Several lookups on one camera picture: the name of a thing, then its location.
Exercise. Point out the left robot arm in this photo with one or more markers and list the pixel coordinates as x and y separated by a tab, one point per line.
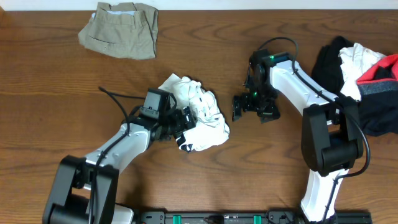
84	188

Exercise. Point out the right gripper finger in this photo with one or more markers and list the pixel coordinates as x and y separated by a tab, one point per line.
267	117
237	110

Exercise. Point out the black red garment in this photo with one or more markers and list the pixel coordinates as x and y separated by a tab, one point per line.
378	105

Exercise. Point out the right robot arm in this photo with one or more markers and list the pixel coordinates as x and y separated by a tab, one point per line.
330	142

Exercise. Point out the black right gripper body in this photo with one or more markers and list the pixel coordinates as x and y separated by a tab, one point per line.
263	98

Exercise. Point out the white patterned garment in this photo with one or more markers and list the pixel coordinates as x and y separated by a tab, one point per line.
355	61

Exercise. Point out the folded khaki shorts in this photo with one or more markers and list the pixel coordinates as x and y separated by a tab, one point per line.
126	30

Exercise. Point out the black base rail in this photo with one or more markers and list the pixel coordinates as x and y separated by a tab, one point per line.
269	217

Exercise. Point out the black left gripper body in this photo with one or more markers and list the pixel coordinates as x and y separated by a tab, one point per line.
188	117

